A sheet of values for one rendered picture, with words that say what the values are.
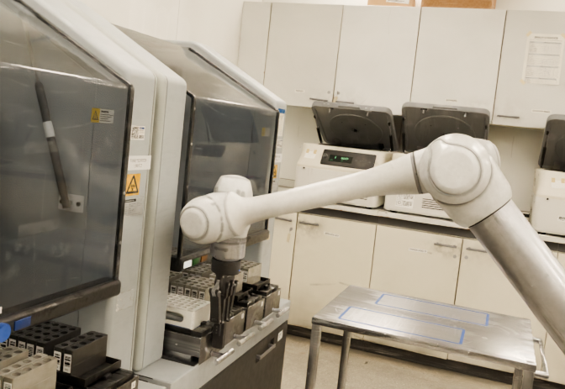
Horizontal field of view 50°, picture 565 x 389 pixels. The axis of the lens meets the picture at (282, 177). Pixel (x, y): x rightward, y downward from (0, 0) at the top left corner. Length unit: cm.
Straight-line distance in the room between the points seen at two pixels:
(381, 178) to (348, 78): 274
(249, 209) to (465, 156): 48
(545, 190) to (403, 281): 97
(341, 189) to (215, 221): 30
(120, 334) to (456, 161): 81
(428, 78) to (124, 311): 298
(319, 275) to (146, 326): 251
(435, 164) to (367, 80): 295
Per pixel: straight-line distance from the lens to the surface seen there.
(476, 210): 123
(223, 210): 136
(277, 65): 430
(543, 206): 372
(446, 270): 377
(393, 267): 381
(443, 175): 118
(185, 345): 161
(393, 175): 142
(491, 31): 405
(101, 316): 140
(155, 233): 147
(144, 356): 155
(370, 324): 180
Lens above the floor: 135
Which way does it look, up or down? 5 degrees down
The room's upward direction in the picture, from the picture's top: 6 degrees clockwise
